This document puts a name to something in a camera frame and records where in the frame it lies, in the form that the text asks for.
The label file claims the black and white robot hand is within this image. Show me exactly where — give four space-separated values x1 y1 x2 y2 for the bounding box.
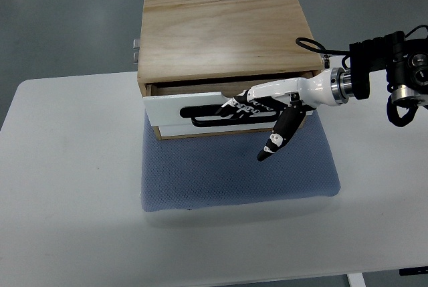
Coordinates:
215 68 353 161

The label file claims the white drawer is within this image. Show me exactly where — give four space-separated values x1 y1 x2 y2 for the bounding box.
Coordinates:
148 114 277 138
142 72 318 127

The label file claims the wooden drawer cabinet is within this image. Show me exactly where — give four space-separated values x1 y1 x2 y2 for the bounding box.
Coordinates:
137 0 324 141

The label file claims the blue-grey mesh cushion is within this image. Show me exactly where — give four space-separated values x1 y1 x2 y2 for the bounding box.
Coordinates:
141 113 340 212

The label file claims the white table leg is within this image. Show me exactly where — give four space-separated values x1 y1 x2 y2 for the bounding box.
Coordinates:
346 273 366 287

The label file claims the black table control panel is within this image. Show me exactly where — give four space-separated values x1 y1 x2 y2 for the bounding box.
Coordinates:
399 266 428 276

